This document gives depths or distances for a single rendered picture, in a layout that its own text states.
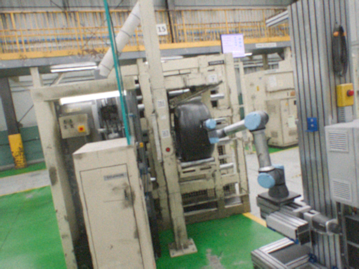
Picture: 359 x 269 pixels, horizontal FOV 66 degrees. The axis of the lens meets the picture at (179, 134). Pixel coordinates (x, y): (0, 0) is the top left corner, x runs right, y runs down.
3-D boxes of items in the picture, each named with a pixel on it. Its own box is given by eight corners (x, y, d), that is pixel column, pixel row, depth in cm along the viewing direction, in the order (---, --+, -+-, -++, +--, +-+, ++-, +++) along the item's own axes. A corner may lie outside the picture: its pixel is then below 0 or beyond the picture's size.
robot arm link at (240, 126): (271, 106, 204) (219, 127, 238) (264, 108, 196) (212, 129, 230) (276, 120, 203) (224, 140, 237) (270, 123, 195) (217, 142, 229)
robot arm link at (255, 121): (282, 183, 197) (266, 108, 195) (274, 190, 186) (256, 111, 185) (266, 183, 205) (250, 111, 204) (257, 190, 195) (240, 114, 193)
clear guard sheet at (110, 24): (127, 144, 185) (102, -4, 174) (129, 136, 239) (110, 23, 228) (130, 144, 185) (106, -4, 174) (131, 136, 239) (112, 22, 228)
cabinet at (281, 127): (284, 149, 672) (279, 98, 658) (267, 147, 726) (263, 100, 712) (312, 142, 705) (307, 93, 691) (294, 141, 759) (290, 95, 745)
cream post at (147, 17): (177, 252, 281) (138, -3, 253) (175, 246, 294) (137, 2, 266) (189, 250, 283) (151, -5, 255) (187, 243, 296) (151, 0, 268)
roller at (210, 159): (179, 166, 271) (180, 168, 266) (179, 162, 270) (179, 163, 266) (213, 160, 275) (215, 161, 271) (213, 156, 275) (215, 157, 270)
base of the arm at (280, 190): (294, 194, 203) (292, 181, 202) (277, 199, 198) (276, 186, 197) (279, 189, 217) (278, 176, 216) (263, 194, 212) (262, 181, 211)
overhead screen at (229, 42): (223, 58, 631) (220, 34, 624) (222, 59, 635) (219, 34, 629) (245, 56, 652) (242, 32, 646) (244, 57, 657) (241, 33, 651)
